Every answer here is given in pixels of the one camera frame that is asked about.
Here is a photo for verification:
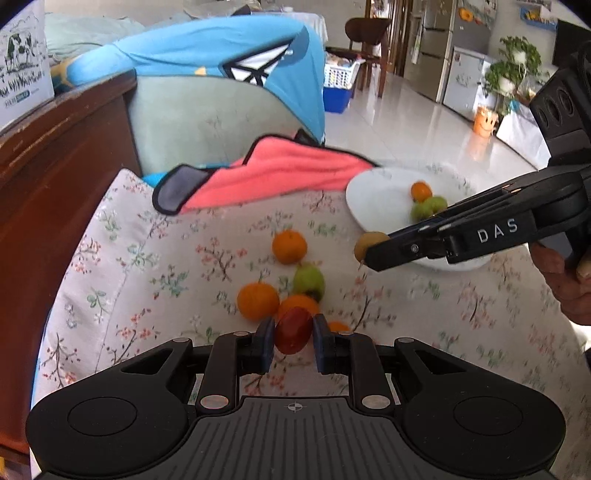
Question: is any pink towel with black trim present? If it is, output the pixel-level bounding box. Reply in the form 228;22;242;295
152;134;382;215

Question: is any dark wooden cabinet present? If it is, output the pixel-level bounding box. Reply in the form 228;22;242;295
0;74;144;467

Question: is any brown kiwi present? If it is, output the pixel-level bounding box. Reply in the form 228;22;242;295
354;232;391;263

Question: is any orange smiley pot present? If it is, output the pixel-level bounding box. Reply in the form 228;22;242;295
474;106;500;138

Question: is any white freezer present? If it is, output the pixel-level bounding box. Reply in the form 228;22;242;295
443;46;499;121

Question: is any silver fridge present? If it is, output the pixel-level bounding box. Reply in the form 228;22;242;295
404;0;497;100

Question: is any white plastic basket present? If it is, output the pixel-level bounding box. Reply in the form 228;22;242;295
323;60;361;88

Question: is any wooden chair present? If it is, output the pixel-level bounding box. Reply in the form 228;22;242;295
345;17;393;97

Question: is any black screen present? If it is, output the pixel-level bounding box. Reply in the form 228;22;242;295
553;19;591;70

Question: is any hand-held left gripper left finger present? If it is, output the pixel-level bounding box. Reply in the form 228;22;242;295
117;318;278;414

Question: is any potted green plant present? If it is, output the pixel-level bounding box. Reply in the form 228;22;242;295
482;60;525;112
499;36;543;77

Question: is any floral tablecloth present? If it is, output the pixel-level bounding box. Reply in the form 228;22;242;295
32;159;591;416

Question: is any light green pillow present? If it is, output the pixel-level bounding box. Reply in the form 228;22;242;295
45;13;146;63

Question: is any person's right hand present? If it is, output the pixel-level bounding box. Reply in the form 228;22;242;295
530;242;591;326

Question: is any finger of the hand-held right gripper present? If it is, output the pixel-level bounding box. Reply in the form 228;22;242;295
364;220;451;273
387;167;586;238

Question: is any blue printed cloth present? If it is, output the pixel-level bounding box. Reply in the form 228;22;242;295
51;18;326;185

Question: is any white milk carton box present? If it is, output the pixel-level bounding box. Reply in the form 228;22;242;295
0;11;56;134

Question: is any red tomato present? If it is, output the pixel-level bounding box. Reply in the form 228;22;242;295
275;307;313;355

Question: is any white plate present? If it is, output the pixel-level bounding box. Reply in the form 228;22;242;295
345;167;495;273

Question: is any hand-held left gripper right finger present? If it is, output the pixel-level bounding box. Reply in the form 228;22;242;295
311;314;467;414

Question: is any blue plastic bin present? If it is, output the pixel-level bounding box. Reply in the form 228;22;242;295
322;85;356;114

